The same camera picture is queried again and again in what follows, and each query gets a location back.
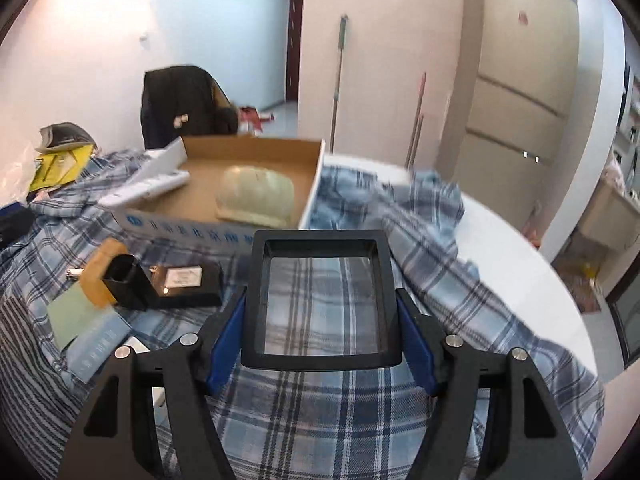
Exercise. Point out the black rectangular tray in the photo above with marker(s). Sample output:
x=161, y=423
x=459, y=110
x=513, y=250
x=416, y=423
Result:
x=320, y=361

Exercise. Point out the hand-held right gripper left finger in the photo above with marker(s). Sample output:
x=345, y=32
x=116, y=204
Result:
x=227, y=341

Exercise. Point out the dark blue object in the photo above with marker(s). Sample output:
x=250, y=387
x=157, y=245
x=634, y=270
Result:
x=15, y=225

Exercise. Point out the blue plaid cloth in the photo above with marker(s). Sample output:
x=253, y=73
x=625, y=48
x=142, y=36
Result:
x=325, y=410

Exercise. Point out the cardboard box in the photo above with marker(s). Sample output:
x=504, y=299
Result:
x=260, y=155

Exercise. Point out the grey pouch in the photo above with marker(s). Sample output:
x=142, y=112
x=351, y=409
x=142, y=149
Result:
x=65, y=135

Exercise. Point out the pale yellow plastic bag bundle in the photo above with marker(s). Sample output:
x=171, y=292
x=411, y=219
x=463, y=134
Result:
x=255, y=192

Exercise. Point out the grey striped cloth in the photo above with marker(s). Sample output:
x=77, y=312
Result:
x=30, y=385

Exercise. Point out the beige cabinet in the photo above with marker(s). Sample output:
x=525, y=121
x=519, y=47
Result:
x=610, y=215

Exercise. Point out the green box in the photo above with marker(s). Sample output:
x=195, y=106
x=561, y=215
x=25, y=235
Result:
x=75, y=315

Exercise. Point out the black hexagonal pen holder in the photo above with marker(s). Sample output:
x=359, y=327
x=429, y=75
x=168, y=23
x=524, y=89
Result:
x=127, y=285

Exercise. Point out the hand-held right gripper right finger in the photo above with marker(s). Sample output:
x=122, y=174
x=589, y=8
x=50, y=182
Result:
x=415, y=345

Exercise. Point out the black jacket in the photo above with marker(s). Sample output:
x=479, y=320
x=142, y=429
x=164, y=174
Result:
x=185, y=100

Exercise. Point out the red toy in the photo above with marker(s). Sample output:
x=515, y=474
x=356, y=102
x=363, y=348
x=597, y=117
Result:
x=255, y=117

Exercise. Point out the metal nail clipper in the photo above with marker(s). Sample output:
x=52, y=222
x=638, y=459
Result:
x=73, y=273

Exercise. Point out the beige refrigerator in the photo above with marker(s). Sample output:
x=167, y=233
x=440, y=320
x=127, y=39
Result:
x=520, y=110

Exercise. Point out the dark red door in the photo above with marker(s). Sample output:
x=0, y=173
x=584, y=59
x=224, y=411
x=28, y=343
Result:
x=294, y=50

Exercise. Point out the red broom stick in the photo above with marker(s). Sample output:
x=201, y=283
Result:
x=419, y=110

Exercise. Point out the patterned floor mat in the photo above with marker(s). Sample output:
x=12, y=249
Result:
x=580, y=285

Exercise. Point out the yellow packet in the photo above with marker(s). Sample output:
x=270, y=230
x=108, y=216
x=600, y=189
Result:
x=55, y=167

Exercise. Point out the black box with white label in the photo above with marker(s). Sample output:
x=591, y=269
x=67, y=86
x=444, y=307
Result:
x=200, y=295

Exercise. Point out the light blue booklet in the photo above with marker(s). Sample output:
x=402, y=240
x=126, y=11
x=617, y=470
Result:
x=97, y=347

